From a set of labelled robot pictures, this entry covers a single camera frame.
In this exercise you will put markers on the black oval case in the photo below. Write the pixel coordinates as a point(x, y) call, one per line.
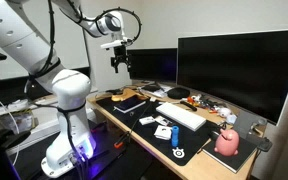
point(178, 93)

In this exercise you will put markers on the black marker pen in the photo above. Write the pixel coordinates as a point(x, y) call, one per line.
point(189, 106)

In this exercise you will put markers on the small white box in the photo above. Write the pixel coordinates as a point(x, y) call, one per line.
point(146, 120)

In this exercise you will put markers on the white card pack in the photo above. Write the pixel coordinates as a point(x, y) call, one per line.
point(163, 132)

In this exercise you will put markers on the large wide black monitor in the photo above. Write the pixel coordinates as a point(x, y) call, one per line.
point(240, 70)

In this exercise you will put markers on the black notebook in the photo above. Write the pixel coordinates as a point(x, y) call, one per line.
point(237, 159)

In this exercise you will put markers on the white keyboard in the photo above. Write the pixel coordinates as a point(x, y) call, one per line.
point(180, 116)

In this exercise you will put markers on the yellow cloth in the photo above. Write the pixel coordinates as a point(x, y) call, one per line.
point(125, 94)

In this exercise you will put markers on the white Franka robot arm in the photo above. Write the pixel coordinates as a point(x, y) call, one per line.
point(70, 90)

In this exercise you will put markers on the white black card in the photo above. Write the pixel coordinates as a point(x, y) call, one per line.
point(163, 120)

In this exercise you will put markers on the white small figurine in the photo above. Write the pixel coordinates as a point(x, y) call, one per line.
point(224, 112)

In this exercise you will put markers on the grey tablet stand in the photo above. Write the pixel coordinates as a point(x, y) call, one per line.
point(245, 123)

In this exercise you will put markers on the blue cylinder object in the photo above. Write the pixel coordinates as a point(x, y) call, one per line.
point(175, 136)

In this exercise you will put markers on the black desk mat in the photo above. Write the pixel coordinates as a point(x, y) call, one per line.
point(144, 133)

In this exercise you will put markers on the smaller black monitor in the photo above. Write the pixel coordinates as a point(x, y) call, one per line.
point(152, 65)

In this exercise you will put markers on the pink pig toy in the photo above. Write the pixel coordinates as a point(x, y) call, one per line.
point(226, 142)

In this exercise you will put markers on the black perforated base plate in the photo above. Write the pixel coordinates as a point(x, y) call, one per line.
point(34, 156)

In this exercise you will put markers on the stack of white papers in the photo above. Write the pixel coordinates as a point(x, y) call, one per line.
point(157, 89)

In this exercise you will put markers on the orange black clamp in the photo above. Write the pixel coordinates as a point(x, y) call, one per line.
point(121, 141)

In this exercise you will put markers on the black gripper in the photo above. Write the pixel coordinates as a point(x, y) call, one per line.
point(120, 59)

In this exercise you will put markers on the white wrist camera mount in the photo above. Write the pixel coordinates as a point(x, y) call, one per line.
point(115, 43)

